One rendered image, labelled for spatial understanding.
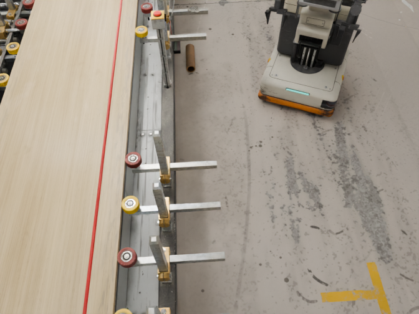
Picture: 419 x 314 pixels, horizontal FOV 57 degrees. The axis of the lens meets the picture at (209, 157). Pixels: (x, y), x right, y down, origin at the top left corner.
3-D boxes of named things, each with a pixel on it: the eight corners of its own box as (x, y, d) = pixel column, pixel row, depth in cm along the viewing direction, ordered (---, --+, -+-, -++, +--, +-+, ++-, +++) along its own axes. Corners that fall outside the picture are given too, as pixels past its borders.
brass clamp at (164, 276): (171, 250, 173) (170, 246, 169) (171, 281, 166) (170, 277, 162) (158, 252, 173) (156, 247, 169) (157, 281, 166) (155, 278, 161)
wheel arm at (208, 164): (216, 164, 202) (216, 159, 199) (217, 169, 200) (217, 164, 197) (133, 169, 201) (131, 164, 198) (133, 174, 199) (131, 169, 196)
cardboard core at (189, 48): (193, 43, 364) (194, 65, 347) (194, 50, 371) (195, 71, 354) (185, 43, 364) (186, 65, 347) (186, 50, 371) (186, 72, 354)
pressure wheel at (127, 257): (125, 276, 168) (120, 268, 158) (120, 260, 172) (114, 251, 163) (143, 269, 170) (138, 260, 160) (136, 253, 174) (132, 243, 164)
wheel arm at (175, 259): (224, 254, 172) (224, 250, 168) (225, 261, 170) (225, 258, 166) (126, 260, 171) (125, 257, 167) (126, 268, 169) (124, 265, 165)
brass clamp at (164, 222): (171, 201, 188) (170, 196, 183) (171, 227, 180) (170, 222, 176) (158, 202, 187) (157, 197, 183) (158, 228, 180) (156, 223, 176)
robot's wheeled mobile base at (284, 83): (276, 51, 363) (280, 28, 343) (344, 66, 350) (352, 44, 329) (255, 101, 328) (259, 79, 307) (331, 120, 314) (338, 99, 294)
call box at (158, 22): (165, 22, 213) (164, 9, 206) (165, 30, 209) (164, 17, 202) (153, 22, 212) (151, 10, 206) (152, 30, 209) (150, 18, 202)
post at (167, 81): (171, 82, 248) (163, 22, 211) (171, 87, 246) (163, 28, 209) (164, 82, 248) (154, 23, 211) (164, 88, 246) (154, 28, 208)
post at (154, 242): (171, 275, 179) (158, 233, 140) (171, 283, 177) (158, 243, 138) (163, 276, 179) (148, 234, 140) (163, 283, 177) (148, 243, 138)
